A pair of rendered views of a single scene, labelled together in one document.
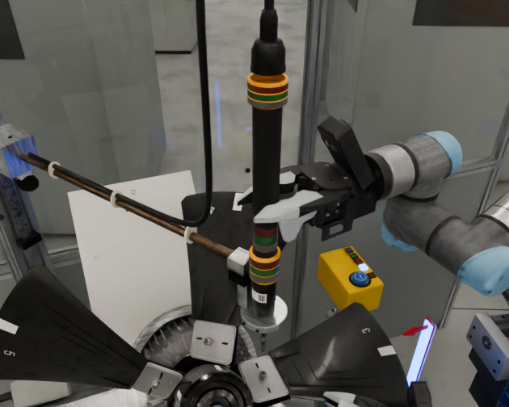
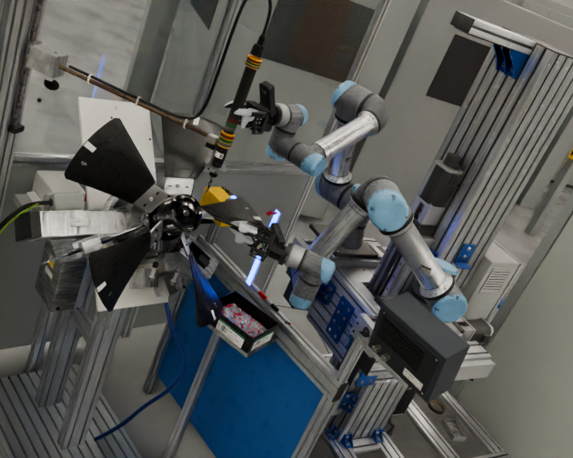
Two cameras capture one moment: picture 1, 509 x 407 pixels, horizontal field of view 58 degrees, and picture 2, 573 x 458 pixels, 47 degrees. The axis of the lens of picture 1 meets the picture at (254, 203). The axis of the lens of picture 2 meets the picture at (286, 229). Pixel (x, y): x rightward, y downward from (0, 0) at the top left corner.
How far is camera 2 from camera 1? 1.49 m
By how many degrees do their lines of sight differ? 27
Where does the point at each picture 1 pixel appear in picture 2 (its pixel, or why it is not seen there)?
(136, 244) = not seen: hidden behind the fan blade
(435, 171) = (296, 119)
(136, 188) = (117, 106)
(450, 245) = (299, 152)
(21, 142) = (63, 57)
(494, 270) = (316, 161)
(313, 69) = (215, 64)
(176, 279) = not seen: hidden behind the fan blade
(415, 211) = (285, 138)
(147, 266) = not seen: hidden behind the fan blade
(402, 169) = (286, 113)
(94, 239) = (91, 130)
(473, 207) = (293, 204)
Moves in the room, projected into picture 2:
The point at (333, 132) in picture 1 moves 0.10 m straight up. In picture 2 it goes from (267, 86) to (278, 54)
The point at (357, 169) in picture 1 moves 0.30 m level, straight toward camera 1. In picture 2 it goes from (271, 105) to (277, 139)
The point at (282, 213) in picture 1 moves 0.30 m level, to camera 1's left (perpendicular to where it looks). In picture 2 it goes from (246, 113) to (145, 86)
